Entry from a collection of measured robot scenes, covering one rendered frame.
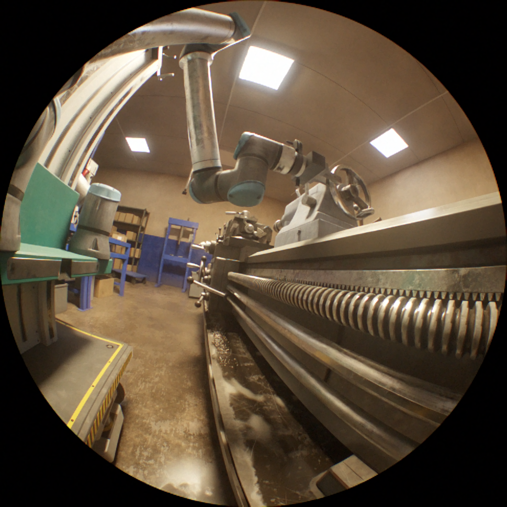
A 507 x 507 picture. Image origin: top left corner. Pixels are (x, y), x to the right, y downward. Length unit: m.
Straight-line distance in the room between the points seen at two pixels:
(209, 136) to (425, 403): 0.61
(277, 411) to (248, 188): 0.55
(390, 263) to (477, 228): 0.14
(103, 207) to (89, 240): 0.12
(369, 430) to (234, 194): 0.46
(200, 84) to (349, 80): 2.54
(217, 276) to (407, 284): 0.83
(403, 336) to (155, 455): 0.82
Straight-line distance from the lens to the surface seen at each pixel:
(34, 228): 0.63
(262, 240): 1.76
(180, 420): 0.95
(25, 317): 0.79
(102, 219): 0.70
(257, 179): 0.43
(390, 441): 0.20
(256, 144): 0.49
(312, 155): 0.54
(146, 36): 0.39
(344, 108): 3.21
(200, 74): 0.64
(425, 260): 0.24
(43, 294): 0.77
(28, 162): 0.41
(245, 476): 0.37
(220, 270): 0.91
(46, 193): 0.65
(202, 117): 0.55
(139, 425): 0.93
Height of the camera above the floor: 0.74
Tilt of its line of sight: 7 degrees up
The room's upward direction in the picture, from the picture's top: 9 degrees clockwise
